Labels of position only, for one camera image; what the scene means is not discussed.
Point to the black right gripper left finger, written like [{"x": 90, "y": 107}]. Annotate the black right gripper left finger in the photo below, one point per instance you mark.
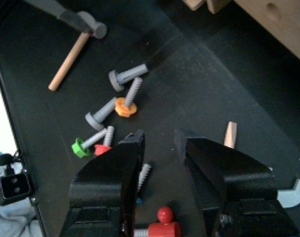
[{"x": 103, "y": 182}]

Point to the blue-headed grey toy screw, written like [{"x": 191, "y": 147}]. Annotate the blue-headed grey toy screw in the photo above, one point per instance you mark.
[{"x": 143, "y": 177}]

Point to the wooden peg stick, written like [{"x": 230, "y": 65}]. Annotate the wooden peg stick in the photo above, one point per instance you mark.
[{"x": 230, "y": 135}]

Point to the wooden block piece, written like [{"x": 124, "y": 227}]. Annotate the wooden block piece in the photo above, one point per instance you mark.
[
  {"x": 217, "y": 4},
  {"x": 193, "y": 3}
]

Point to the black power adapter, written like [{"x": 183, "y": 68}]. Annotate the black power adapter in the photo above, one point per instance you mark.
[{"x": 12, "y": 189}]

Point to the grey plastic tool piece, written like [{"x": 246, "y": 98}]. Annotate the grey plastic tool piece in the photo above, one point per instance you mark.
[{"x": 44, "y": 4}]

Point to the orange-headed grey toy screw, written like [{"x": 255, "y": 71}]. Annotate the orange-headed grey toy screw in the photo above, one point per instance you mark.
[{"x": 124, "y": 108}]

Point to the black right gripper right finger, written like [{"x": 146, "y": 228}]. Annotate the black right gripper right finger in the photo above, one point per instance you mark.
[{"x": 234, "y": 179}]

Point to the wooden toy box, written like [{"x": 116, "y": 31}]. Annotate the wooden toy box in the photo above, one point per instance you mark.
[{"x": 279, "y": 21}]

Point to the red-headed grey toy screw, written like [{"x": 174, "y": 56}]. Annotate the red-headed grey toy screw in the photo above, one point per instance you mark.
[{"x": 100, "y": 150}]

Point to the grey toy wrench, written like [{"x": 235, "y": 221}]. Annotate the grey toy wrench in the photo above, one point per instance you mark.
[{"x": 293, "y": 194}]

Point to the grey toy nail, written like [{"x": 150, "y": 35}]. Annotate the grey toy nail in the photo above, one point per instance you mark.
[
  {"x": 127, "y": 75},
  {"x": 99, "y": 115}
]

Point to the black round knob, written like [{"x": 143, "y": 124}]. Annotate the black round knob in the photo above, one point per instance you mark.
[{"x": 3, "y": 159}]

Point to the light blue-grey cloth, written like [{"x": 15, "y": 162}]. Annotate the light blue-grey cloth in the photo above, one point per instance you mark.
[{"x": 9, "y": 219}]

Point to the red toy knob bolt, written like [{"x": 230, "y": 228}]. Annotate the red toy knob bolt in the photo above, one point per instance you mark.
[{"x": 165, "y": 229}]

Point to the green-headed grey toy screw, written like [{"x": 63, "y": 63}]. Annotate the green-headed grey toy screw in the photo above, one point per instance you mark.
[{"x": 79, "y": 148}]

